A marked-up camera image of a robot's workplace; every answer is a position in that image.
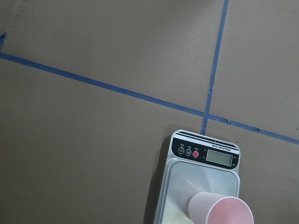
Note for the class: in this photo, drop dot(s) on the pink paper cup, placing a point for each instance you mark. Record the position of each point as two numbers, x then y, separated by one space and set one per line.
212 208

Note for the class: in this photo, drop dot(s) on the digital kitchen scale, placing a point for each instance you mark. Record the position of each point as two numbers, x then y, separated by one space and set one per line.
195 163

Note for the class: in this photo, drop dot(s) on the blue tape line crosswise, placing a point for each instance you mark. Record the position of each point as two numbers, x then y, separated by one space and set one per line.
146 98

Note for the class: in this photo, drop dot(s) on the blue tape centre line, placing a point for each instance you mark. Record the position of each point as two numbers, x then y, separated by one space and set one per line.
214 67

